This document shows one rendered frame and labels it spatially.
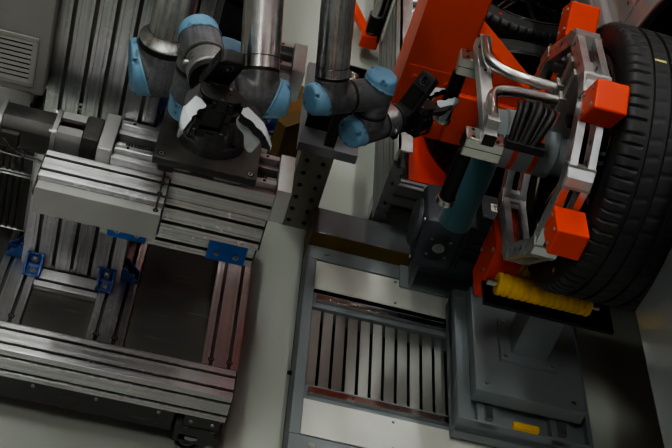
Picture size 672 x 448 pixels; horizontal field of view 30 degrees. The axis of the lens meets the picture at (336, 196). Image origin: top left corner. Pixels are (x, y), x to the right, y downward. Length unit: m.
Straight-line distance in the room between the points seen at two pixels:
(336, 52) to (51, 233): 0.87
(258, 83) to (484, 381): 1.26
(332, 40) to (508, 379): 1.08
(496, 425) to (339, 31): 1.13
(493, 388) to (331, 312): 0.55
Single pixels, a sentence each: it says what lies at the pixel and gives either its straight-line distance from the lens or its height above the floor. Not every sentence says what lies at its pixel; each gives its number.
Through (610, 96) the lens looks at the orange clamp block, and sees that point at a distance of 2.70.
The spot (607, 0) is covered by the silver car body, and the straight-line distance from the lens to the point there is 3.67.
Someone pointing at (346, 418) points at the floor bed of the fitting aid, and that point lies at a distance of 3.23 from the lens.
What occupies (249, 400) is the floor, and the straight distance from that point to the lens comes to 3.30.
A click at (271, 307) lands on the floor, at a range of 3.56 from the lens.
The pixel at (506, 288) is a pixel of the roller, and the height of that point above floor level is 0.52.
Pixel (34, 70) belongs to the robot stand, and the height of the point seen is 0.83.
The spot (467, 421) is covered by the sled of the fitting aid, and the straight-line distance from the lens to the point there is 3.24.
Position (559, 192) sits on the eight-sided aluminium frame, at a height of 0.92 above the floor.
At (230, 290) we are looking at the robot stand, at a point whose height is 0.23.
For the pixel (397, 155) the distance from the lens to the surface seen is 3.65.
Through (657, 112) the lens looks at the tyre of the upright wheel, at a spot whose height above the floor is 1.12.
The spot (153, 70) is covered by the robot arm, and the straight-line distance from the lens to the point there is 2.53.
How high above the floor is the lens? 2.38
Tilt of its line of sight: 36 degrees down
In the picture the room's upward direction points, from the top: 19 degrees clockwise
